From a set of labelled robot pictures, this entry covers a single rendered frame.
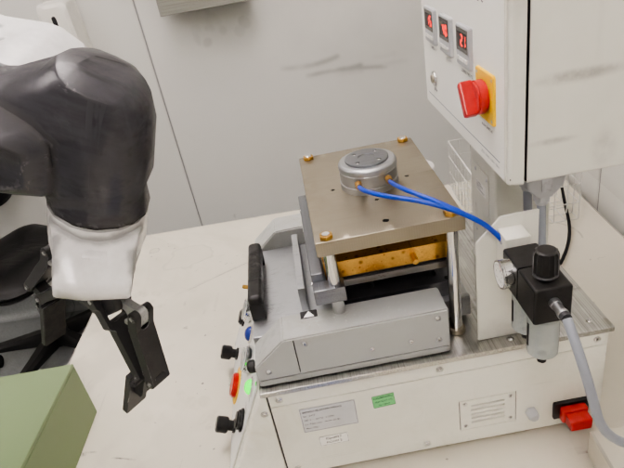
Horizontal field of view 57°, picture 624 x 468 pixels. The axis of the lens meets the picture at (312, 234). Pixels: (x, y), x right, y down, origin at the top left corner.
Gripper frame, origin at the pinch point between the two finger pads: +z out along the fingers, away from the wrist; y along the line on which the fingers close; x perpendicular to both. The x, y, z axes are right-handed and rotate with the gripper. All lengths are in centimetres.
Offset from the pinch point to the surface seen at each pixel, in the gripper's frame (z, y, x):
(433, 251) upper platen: -17.8, -25.7, -30.9
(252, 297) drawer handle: -4.0, -8.6, -19.2
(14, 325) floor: 174, 130, -74
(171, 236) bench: 45, 40, -63
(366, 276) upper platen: -12.6, -20.2, -25.8
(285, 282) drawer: -0.6, -9.0, -28.2
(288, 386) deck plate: -0.2, -19.6, -13.7
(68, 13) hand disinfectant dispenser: 29, 130, -105
